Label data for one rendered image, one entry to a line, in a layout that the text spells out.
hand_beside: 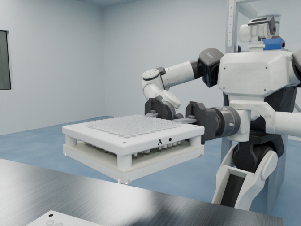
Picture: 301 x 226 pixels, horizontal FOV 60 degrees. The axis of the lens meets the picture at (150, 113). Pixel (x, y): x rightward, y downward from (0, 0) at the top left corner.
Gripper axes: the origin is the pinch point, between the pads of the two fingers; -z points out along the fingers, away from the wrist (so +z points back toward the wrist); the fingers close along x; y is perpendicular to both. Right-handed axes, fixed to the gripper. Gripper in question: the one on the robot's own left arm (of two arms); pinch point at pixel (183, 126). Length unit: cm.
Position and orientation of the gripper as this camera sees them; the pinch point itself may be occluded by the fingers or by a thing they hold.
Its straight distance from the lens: 67.6
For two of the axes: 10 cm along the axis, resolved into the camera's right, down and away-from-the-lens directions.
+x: -0.2, 9.9, 1.4
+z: 8.2, -0.6, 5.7
